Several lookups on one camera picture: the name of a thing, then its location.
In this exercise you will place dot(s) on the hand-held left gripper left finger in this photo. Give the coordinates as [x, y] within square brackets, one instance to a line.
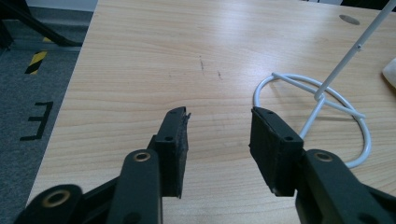
[172, 155]

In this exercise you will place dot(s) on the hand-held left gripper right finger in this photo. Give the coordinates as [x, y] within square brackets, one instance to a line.
[274, 155]

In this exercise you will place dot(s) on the black tape floor mark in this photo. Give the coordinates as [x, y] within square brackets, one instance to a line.
[42, 124]

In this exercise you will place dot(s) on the white soft object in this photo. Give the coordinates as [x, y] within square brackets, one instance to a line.
[391, 73]

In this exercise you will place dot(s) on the grey round table grommet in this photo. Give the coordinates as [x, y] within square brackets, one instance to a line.
[349, 19]

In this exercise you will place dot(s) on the black metal stand leg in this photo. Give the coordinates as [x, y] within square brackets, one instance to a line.
[62, 41]

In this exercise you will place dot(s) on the yellow black hazard tape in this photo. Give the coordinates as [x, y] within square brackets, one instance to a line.
[37, 59]

